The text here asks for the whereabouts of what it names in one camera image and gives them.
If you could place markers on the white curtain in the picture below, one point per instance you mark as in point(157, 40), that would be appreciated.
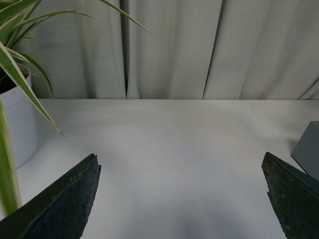
point(178, 49)

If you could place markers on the white plant pot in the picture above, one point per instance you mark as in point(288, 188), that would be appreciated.
point(21, 120)

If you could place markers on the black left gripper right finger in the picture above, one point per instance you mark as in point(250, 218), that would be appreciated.
point(294, 197)

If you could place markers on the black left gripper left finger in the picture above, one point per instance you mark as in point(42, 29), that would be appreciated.
point(61, 210)

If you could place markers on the gray cube base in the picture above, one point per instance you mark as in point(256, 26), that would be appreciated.
point(306, 152)

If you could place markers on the green striped plant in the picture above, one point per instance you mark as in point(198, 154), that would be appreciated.
point(16, 22)

